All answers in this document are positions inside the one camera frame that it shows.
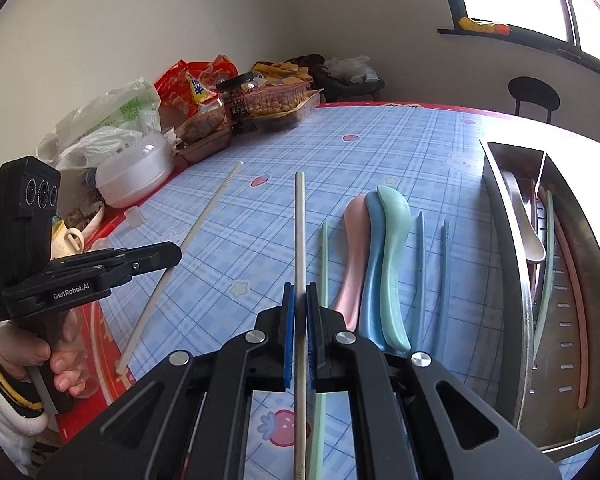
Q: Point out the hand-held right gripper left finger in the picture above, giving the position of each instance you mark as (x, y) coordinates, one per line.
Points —
(289, 335)

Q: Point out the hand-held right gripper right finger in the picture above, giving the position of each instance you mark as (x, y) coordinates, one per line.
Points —
(314, 335)

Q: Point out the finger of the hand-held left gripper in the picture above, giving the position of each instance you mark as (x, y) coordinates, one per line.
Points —
(145, 257)

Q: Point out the blue spoon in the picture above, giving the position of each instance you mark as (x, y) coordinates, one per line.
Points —
(372, 285)

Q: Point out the pink spoon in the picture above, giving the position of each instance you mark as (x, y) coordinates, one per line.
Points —
(355, 240)

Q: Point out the teal green spoon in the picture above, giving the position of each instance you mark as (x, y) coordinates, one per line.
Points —
(395, 260)

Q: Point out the stainless steel utensil box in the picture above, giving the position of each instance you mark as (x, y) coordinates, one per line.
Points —
(522, 335)

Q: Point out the white spoon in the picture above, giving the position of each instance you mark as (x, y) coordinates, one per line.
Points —
(527, 240)

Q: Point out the person's left hand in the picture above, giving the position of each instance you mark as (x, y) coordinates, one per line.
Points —
(25, 352)

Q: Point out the small white cap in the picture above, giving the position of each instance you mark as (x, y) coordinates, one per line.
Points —
(133, 216)

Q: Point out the yellow cup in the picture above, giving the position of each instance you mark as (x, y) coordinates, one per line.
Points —
(70, 242)

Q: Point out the white food bowl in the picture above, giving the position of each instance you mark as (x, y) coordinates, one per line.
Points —
(82, 220)

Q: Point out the white plastic bowl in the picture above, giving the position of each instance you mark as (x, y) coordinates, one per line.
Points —
(135, 170)

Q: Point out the brown food tray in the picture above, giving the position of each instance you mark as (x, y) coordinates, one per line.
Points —
(202, 132)

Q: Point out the green printed plastic bag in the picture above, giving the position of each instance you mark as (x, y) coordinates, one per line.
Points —
(115, 105)

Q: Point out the red snack bag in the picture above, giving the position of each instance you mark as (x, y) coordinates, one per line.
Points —
(190, 82)

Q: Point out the dark lidded jar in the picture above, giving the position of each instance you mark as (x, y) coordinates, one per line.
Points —
(237, 100)

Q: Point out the blue plaid tablecloth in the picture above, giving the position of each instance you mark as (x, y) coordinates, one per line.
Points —
(380, 150)

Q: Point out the yellow packets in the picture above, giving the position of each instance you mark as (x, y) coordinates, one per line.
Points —
(280, 70)

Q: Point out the crumpled white plastic bag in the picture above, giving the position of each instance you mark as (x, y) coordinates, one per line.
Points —
(350, 67)

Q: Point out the black round stool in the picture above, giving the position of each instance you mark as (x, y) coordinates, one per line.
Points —
(532, 89)

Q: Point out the yellow toy on windowsill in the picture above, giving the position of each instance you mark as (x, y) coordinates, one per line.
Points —
(482, 25)

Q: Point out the dark window sill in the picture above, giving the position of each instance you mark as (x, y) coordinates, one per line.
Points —
(530, 42)

